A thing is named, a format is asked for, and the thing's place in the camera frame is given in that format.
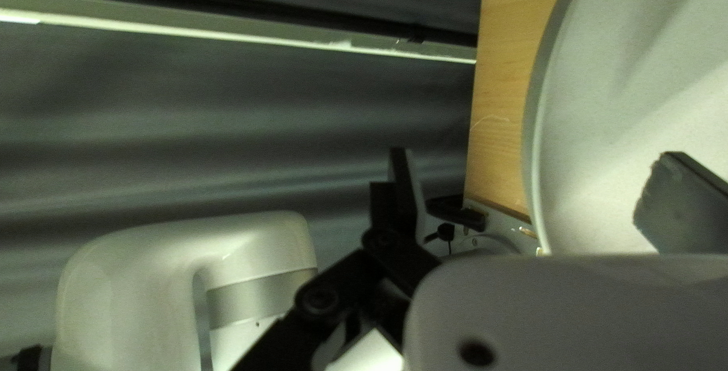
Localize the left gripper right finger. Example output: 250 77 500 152
633 151 728 255

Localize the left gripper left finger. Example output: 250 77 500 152
230 146 441 371

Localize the pale plate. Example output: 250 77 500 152
522 0 728 255

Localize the black frame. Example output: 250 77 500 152
0 0 479 66

